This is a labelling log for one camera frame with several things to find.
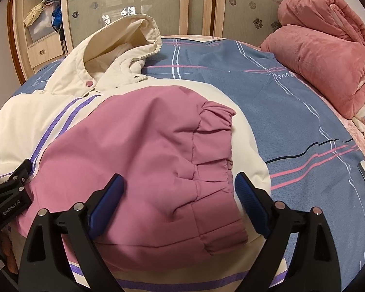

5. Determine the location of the cream and pink hooded jacket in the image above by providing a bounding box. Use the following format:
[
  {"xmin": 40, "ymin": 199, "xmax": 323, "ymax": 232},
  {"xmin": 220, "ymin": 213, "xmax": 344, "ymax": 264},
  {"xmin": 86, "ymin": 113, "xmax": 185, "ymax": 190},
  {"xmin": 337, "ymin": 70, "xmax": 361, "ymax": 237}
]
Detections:
[{"xmin": 0, "ymin": 15, "xmax": 270, "ymax": 291}]

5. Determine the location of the person's left hand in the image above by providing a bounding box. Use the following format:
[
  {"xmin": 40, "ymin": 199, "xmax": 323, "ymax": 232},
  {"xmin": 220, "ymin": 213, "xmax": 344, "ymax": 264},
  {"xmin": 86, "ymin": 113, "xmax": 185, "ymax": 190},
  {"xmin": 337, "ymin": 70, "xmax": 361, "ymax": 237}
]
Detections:
[{"xmin": 0, "ymin": 231, "xmax": 18, "ymax": 274}]

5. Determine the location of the blue plaid bed sheet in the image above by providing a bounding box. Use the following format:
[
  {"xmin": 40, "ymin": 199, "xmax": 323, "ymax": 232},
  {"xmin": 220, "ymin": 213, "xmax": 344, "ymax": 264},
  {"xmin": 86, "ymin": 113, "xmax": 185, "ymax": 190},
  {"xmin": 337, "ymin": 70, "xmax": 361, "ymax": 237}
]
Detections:
[{"xmin": 0, "ymin": 36, "xmax": 365, "ymax": 290}]

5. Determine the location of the clear plastic storage box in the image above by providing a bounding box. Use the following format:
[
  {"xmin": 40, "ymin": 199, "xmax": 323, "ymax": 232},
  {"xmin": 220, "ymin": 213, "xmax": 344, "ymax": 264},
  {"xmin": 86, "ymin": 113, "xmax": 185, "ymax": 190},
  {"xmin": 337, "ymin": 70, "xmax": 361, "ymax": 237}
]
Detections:
[{"xmin": 28, "ymin": 11, "xmax": 55, "ymax": 42}]

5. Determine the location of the yellow cloth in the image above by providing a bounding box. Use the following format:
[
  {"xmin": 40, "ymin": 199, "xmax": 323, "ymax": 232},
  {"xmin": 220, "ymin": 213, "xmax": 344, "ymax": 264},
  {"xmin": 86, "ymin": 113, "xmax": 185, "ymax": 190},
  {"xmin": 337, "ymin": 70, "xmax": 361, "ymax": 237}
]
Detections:
[{"xmin": 23, "ymin": 0, "xmax": 46, "ymax": 28}]

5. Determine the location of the sliding door wardrobe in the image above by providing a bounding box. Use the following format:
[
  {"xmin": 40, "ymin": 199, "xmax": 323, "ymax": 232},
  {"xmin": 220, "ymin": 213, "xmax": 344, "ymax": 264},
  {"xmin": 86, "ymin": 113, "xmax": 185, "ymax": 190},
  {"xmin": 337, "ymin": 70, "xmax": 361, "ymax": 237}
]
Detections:
[{"xmin": 8, "ymin": 0, "xmax": 283, "ymax": 82}]

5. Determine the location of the rolled pink quilt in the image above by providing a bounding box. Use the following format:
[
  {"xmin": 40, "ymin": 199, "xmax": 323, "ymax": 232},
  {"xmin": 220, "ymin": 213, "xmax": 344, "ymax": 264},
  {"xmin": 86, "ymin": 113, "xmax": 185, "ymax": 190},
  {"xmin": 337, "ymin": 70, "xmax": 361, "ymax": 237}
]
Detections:
[{"xmin": 260, "ymin": 0, "xmax": 365, "ymax": 119}]

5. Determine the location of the black cable on bed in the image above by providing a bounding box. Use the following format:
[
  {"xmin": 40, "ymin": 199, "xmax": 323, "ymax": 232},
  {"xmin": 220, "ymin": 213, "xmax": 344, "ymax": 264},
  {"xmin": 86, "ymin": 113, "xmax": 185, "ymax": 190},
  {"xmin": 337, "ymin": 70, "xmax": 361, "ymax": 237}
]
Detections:
[{"xmin": 265, "ymin": 138, "xmax": 356, "ymax": 164}]

